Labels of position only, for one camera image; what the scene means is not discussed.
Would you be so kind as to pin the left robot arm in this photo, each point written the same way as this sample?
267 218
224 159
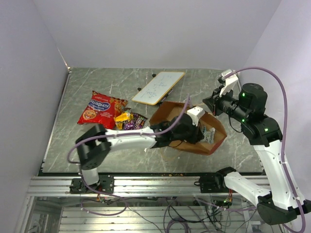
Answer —
94 145

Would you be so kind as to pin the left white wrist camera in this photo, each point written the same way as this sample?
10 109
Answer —
196 113

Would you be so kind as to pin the red brown paper bag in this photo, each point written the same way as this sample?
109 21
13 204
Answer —
166 115

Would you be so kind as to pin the white blue snack wrapper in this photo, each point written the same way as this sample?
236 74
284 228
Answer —
208 135

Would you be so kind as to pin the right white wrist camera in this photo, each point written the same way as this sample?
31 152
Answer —
228 79

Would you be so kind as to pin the red cookie snack bag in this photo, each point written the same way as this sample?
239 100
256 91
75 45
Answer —
102 109

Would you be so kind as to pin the purple candy packet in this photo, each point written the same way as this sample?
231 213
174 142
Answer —
130 125

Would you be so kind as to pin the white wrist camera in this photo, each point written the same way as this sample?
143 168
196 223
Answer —
196 113
228 79

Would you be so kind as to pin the aluminium mounting rail frame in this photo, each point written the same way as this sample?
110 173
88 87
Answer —
139 203

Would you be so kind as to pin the yellow m&m's candy packet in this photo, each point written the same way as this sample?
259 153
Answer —
124 117

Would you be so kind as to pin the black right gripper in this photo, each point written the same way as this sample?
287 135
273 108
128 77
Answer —
214 102

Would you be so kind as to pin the small whiteboard with yellow frame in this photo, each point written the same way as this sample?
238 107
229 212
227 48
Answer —
158 87

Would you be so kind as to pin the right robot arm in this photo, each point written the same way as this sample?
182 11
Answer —
282 202

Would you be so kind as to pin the brown m&m's candy packet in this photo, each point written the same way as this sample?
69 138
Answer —
139 121

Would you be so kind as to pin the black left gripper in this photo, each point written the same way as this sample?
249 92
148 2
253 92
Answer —
198 135

